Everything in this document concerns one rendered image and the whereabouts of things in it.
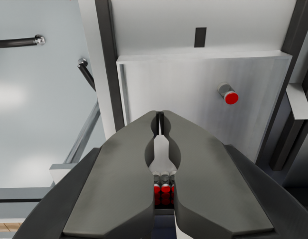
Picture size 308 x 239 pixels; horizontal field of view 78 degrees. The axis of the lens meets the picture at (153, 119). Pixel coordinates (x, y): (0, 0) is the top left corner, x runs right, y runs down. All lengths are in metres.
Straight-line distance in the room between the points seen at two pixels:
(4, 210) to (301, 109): 0.69
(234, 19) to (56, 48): 1.15
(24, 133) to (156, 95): 1.52
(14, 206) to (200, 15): 0.61
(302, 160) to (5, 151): 1.95
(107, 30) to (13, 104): 1.42
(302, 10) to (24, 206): 0.70
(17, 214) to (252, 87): 0.61
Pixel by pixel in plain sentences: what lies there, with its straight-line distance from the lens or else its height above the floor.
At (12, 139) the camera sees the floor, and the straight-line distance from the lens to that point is 1.89.
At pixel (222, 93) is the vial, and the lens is 0.34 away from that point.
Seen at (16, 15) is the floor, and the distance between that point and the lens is 1.42.
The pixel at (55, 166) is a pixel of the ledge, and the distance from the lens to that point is 0.53.
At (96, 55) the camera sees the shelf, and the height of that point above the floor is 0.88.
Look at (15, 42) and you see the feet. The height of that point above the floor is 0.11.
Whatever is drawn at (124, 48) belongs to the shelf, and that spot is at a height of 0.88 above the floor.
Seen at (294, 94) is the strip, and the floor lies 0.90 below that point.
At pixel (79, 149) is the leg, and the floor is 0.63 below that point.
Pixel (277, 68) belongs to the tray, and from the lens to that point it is 0.38.
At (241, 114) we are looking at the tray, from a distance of 0.41.
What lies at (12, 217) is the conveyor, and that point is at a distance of 0.63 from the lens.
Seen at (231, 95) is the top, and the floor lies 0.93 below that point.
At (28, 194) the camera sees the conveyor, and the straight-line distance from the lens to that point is 0.66.
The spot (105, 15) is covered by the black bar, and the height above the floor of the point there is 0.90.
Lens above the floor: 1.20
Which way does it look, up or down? 58 degrees down
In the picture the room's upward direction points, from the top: 179 degrees clockwise
